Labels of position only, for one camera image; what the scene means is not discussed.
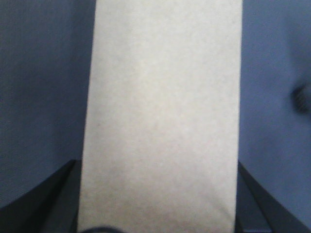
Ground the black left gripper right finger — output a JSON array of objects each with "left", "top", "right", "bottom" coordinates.
[{"left": 235, "top": 163, "right": 311, "bottom": 233}]

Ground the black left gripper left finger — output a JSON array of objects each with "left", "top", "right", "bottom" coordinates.
[{"left": 0, "top": 160, "right": 82, "bottom": 233}]

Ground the small brown cardboard package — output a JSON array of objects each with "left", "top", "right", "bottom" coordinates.
[{"left": 78, "top": 0, "right": 242, "bottom": 233}]

